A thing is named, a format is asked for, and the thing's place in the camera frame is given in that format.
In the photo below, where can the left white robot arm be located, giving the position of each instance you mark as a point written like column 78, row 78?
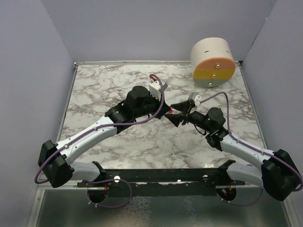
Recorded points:
column 58, row 161

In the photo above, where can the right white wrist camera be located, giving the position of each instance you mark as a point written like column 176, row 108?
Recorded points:
column 194, row 99

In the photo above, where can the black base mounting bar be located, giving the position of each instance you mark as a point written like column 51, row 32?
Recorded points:
column 144, row 182

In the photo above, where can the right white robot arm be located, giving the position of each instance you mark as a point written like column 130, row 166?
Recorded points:
column 274, row 171

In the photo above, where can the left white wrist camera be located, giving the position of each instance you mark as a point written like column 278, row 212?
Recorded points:
column 155, row 90

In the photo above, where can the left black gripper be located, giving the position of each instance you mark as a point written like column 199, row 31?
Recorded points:
column 161, row 106

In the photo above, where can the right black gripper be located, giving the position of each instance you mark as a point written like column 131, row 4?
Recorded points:
column 176, row 118

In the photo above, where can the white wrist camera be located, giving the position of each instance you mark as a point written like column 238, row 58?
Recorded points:
column 155, row 90
column 194, row 99

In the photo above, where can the round tricolour drawer cabinet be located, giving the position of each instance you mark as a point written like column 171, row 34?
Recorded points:
column 212, row 62

